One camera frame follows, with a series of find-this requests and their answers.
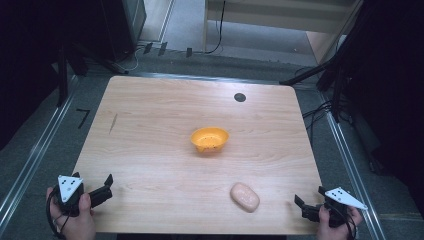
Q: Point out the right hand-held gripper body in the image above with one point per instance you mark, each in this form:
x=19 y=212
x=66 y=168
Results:
x=340 y=198

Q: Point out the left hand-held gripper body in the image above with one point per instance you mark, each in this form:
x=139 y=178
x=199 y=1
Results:
x=68 y=188

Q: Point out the person's right hand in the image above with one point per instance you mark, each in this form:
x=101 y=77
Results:
x=330 y=233

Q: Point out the person's left hand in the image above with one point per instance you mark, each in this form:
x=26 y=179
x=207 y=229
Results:
x=78 y=226

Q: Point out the black angled tape mark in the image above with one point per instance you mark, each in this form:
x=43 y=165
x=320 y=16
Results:
x=84 y=117

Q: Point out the pink soap bar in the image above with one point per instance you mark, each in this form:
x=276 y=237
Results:
x=245 y=197

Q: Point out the black tripod stand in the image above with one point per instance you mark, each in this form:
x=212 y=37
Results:
x=62 y=76

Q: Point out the black metal stand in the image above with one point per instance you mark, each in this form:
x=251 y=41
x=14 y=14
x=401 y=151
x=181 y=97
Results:
x=336 y=86

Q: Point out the orange plastic bowl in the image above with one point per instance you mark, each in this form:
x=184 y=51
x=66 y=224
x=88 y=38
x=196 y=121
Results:
x=209 y=138

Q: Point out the black round table grommet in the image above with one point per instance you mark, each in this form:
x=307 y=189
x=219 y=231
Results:
x=240 y=97

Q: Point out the black tape strip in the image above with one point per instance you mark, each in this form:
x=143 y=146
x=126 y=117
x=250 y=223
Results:
x=189 y=52
x=147 y=48
x=162 y=48

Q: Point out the black cabinet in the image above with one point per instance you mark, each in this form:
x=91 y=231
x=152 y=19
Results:
x=128 y=26

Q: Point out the metal floor rail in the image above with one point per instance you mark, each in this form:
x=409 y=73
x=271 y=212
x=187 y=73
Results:
x=351 y=166
x=33 y=160

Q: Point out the white desk frame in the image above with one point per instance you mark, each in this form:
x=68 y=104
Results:
x=266 y=13

